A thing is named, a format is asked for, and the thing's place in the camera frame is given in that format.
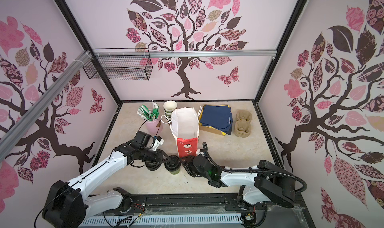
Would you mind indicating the black wire mesh basket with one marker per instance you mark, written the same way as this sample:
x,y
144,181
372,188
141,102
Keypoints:
x,y
120,64

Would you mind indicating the stack of green paper cups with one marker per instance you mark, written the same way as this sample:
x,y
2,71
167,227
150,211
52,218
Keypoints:
x,y
169,107

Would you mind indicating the aluminium diagonal rail left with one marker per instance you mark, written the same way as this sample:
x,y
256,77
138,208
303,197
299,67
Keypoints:
x,y
11,138

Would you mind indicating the navy blue paper bags stack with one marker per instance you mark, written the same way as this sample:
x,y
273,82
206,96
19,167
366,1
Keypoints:
x,y
216,119

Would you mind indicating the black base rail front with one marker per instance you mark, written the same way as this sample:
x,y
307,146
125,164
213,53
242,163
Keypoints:
x,y
261,215

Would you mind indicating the aluminium horizontal rail back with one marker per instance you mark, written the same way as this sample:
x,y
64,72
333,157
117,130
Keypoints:
x,y
187,54

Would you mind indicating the stack of black cup lids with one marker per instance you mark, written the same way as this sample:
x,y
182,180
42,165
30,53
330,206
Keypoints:
x,y
152,166

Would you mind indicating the black plastic cup lid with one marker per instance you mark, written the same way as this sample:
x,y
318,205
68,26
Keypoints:
x,y
178,162

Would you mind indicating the red white paper takeout bag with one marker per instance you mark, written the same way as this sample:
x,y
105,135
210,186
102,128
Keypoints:
x,y
184,125

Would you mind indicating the black vertical frame post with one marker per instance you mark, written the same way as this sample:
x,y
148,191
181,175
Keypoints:
x,y
71,20

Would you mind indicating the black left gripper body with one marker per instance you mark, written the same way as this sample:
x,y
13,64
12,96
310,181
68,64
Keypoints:
x,y
147,155

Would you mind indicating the green paper coffee cup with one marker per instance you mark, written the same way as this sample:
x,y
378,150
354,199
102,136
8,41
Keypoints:
x,y
174,171

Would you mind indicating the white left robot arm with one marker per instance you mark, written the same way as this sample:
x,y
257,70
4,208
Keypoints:
x,y
70,203

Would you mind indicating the white slotted cable duct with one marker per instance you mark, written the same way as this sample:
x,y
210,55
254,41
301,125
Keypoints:
x,y
161,220

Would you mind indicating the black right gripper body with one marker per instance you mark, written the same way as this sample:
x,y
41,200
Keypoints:
x,y
192,169

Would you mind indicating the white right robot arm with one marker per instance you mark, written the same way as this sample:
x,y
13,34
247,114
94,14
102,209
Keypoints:
x,y
265,182

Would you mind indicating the brown pulp cup carriers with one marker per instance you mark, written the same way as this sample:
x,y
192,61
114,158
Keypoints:
x,y
243,126

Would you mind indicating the pink plastic straw holder cup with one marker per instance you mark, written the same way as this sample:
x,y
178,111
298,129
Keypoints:
x,y
154,127

